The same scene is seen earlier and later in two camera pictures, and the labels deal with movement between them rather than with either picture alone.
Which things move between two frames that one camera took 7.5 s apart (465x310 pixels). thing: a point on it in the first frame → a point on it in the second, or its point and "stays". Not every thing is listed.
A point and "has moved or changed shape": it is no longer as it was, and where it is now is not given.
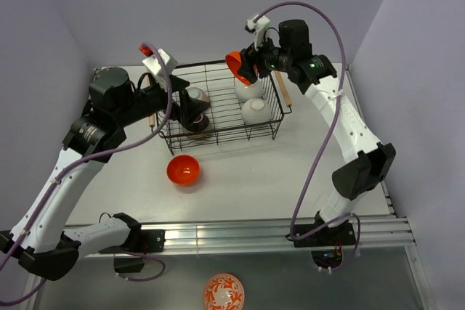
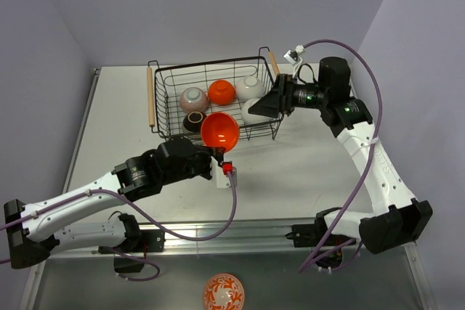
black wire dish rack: (238, 112) stays
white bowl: (256, 111) stays
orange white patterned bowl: (224, 292) stays
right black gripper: (251, 56) → (279, 99)
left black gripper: (189, 107) → (216, 152)
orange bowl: (234, 60) → (221, 92)
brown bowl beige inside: (200, 123) stays
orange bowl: (183, 170) has moved or changed shape
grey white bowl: (245, 92) stays
